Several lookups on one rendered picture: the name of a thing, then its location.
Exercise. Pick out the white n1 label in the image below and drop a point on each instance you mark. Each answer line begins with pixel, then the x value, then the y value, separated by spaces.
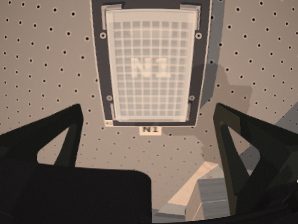
pixel 150 130

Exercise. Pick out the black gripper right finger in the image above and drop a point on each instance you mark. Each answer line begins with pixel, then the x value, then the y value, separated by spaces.
pixel 278 164

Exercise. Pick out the white multiwell plate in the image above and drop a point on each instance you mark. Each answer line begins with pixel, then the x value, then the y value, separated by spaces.
pixel 164 94

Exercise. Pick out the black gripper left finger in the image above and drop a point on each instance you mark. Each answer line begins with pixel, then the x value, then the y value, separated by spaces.
pixel 24 143

